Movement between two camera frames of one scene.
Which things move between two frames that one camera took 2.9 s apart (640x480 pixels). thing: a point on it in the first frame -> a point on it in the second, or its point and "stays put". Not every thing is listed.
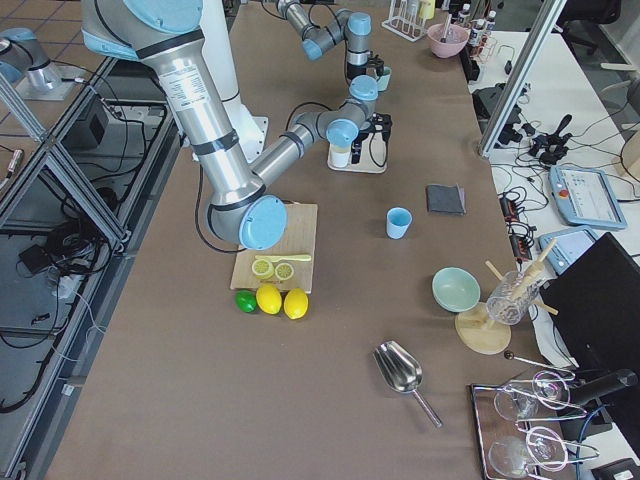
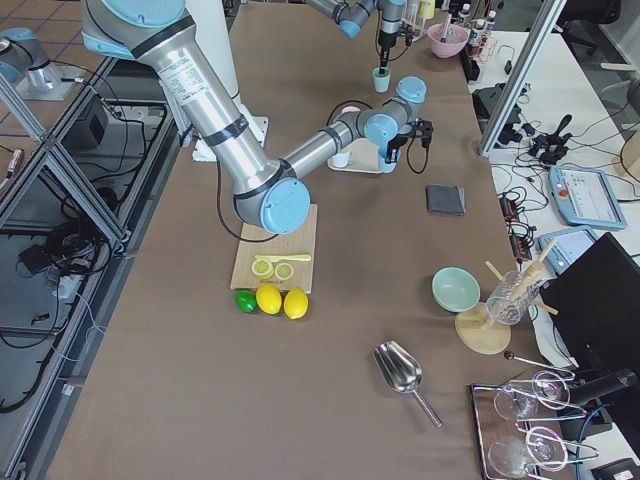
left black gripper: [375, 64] -> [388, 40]
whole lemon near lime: [269, 299] stays put
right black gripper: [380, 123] -> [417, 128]
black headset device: [487, 102] stays put
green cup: [384, 81] stays put
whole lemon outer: [296, 302] stays put
